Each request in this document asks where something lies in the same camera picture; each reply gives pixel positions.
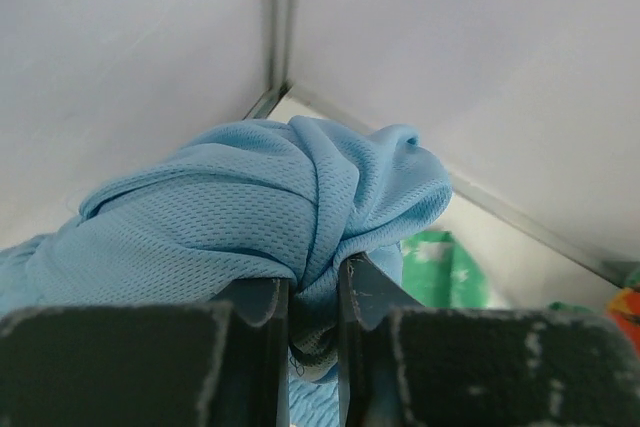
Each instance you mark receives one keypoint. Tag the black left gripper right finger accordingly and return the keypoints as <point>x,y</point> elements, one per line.
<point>403,364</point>

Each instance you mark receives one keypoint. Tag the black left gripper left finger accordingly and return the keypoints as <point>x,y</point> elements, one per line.
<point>218,363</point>

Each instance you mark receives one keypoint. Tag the light blue mesh cloth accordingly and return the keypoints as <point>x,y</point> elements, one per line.
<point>251,199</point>

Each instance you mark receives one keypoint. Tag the green white cloth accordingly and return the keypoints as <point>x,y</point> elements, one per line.
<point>439,271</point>

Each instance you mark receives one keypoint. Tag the orange cloth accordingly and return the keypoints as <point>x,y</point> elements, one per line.
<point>624,311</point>

